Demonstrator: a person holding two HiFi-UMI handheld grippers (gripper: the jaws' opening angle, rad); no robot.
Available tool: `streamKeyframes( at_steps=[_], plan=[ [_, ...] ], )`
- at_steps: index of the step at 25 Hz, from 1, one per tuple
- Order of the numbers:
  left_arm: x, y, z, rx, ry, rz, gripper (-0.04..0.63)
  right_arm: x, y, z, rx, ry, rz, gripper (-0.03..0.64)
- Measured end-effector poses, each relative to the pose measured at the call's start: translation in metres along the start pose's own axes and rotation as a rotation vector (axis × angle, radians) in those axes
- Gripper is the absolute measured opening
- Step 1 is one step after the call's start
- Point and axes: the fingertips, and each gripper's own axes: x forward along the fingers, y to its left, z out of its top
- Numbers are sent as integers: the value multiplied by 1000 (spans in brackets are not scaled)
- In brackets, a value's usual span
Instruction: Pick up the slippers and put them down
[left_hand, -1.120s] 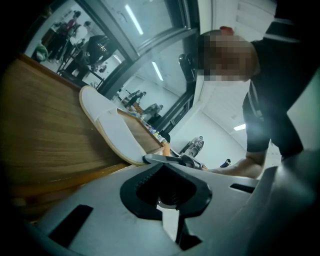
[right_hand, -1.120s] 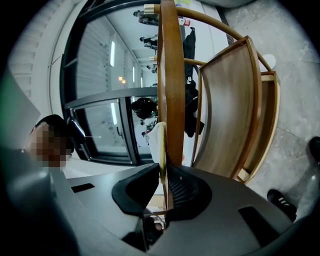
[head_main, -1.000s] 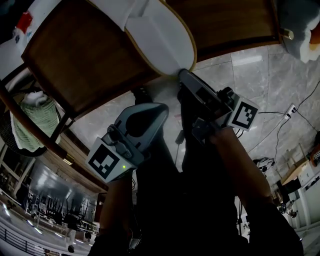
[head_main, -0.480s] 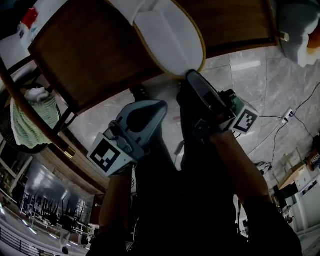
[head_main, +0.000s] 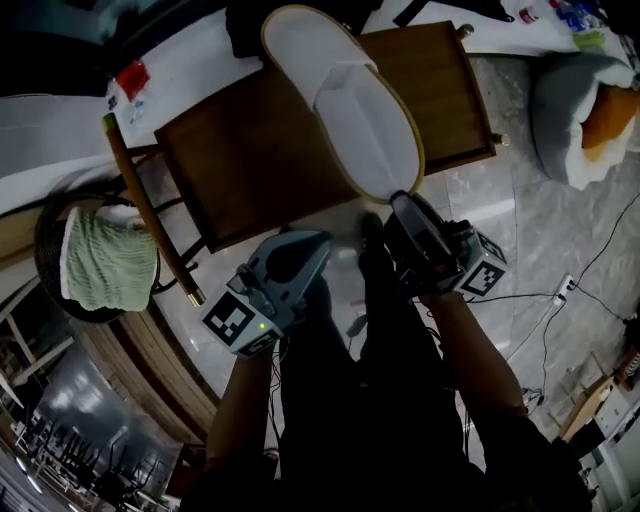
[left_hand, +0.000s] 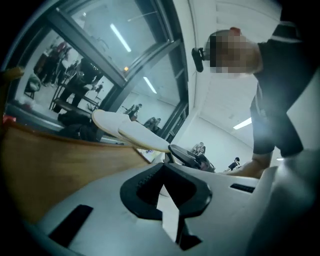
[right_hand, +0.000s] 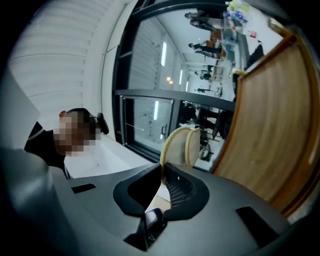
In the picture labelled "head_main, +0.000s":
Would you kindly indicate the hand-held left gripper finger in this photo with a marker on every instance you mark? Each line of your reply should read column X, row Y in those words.
column 280, row 250
column 305, row 272

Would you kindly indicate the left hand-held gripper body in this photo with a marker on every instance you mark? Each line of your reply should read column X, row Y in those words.
column 235, row 320

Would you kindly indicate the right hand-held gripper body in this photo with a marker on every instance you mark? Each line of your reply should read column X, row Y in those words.
column 480, row 275

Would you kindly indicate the white slipper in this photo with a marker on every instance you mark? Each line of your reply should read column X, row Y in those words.
column 360, row 125

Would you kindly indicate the person's right forearm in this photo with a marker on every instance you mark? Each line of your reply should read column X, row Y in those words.
column 470, row 360

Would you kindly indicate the person's left forearm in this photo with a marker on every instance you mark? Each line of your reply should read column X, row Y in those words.
column 240, row 400

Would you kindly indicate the wooden shoe rack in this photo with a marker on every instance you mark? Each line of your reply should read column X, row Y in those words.
column 240, row 175

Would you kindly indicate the white power strip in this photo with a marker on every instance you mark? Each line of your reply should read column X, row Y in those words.
column 565, row 289

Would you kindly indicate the wooden slatted bench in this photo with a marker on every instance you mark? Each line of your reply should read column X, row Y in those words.
column 150, row 370

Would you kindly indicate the green knitted blanket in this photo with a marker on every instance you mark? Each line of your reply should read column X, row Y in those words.
column 110, row 265

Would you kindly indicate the person's black clothing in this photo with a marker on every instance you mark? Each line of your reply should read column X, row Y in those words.
column 375, row 400

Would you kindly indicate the white chair cushion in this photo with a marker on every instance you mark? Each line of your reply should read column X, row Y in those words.
column 120, row 217

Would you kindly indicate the brown cardboard box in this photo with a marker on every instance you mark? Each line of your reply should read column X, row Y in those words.
column 587, row 405

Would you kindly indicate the grey white beanbag chair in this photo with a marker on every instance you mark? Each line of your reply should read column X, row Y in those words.
column 555, row 110

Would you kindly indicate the black bag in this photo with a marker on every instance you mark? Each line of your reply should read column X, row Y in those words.
column 450, row 10

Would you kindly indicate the black wicker chair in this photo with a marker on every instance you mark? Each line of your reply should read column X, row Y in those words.
column 47, row 250

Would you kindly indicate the orange cushion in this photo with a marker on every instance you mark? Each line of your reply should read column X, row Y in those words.
column 612, row 120

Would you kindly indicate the white table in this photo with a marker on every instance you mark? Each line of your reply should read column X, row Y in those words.
column 30, row 345

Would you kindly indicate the red label bottle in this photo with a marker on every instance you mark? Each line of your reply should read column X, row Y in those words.
column 527, row 15

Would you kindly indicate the red packet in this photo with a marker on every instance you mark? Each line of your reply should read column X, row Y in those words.
column 132, row 80

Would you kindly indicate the green bottle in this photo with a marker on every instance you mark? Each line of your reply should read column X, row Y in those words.
column 589, row 40

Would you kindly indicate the blue label bottle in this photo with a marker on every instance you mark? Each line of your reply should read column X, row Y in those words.
column 575, row 17

